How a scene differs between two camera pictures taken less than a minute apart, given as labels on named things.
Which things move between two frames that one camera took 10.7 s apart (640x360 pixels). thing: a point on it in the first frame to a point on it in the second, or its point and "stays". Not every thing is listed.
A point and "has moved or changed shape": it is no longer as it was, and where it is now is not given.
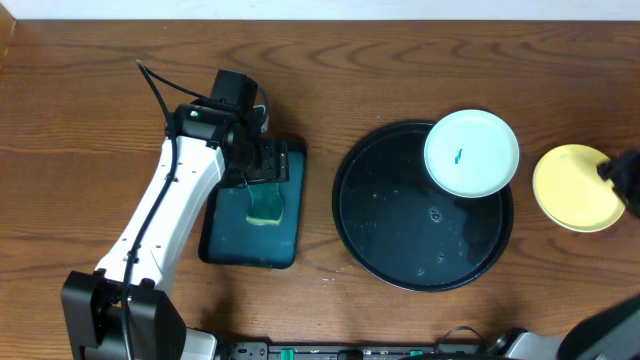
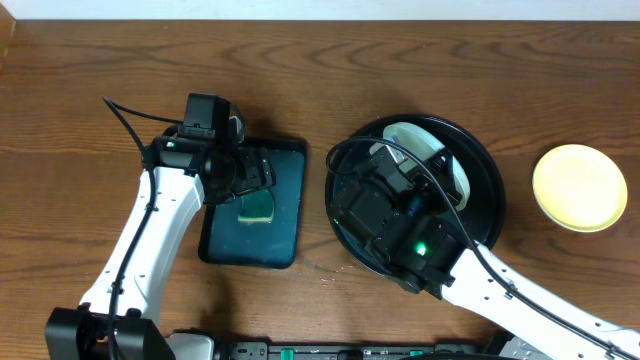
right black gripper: x=622 y=169 to x=445 y=171
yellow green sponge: x=267 y=204 has moved or changed shape
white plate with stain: x=472 y=153 to x=424 y=144
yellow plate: x=570 y=189 stays
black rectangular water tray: x=227 y=238 stays
